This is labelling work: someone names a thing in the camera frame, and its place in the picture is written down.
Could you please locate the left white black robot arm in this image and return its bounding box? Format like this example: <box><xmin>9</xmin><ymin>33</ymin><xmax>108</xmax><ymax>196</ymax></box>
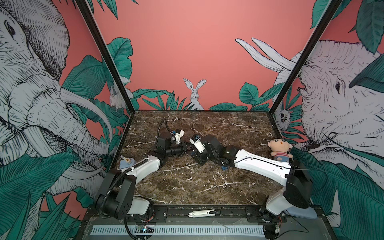
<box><xmin>95</xmin><ymin>130</ymin><xmax>192</xmax><ymax>222</ymax></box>

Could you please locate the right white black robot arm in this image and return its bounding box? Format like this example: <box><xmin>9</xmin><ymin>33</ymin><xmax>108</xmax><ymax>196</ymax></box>
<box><xmin>190</xmin><ymin>135</ymin><xmax>316</xmax><ymax>219</ymax></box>

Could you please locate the white utility knife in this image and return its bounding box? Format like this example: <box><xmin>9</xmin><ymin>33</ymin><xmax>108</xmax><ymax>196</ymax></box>
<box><xmin>188</xmin><ymin>210</ymin><xmax>217</xmax><ymax>218</ymax></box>

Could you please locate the white perforated strip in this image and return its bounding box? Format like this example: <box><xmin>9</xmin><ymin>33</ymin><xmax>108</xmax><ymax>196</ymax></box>
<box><xmin>90</xmin><ymin>225</ymin><xmax>264</xmax><ymax>237</ymax></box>

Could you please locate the plush doll striped shirt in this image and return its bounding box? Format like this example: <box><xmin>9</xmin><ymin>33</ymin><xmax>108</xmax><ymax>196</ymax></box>
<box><xmin>268</xmin><ymin>139</ymin><xmax>293</xmax><ymax>163</ymax></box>

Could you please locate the small green circuit board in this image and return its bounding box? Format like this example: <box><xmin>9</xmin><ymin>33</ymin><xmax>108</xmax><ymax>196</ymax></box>
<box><xmin>136</xmin><ymin>225</ymin><xmax>155</xmax><ymax>235</ymax></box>

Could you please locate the grey oval pad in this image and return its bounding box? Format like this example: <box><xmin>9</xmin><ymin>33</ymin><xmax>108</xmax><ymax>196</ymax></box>
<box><xmin>284</xmin><ymin>206</ymin><xmax>318</xmax><ymax>220</ymax></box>

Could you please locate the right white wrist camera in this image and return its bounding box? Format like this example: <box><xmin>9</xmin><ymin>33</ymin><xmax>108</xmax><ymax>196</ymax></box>
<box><xmin>190</xmin><ymin>134</ymin><xmax>205</xmax><ymax>154</ymax></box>

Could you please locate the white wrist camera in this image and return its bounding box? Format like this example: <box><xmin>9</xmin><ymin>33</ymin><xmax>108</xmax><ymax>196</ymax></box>
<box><xmin>190</xmin><ymin>134</ymin><xmax>205</xmax><ymax>154</ymax></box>
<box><xmin>172</xmin><ymin>129</ymin><xmax>185</xmax><ymax>144</ymax></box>

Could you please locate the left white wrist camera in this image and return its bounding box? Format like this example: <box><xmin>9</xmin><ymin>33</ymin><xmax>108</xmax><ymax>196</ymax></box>
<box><xmin>172</xmin><ymin>129</ymin><xmax>185</xmax><ymax>144</ymax></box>

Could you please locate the left black corrugated cable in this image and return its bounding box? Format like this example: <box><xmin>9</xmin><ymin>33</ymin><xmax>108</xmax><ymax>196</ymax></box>
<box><xmin>156</xmin><ymin>118</ymin><xmax>172</xmax><ymax>142</ymax></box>

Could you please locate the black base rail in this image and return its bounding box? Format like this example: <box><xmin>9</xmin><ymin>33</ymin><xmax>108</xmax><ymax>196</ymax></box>
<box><xmin>125</xmin><ymin>204</ymin><xmax>325</xmax><ymax>224</ymax></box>

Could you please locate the left black frame post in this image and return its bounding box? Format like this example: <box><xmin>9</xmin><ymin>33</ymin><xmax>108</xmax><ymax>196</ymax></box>
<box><xmin>75</xmin><ymin>0</ymin><xmax>136</xmax><ymax>116</ymax></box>

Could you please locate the black frame post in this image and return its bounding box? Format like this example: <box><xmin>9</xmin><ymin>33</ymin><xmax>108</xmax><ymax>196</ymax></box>
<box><xmin>75</xmin><ymin>0</ymin><xmax>136</xmax><ymax>116</ymax></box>
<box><xmin>269</xmin><ymin>0</ymin><xmax>342</xmax><ymax>116</ymax></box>

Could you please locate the right black frame post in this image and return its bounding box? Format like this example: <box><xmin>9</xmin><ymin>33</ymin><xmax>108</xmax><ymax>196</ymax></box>
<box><xmin>269</xmin><ymin>0</ymin><xmax>342</xmax><ymax>116</ymax></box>

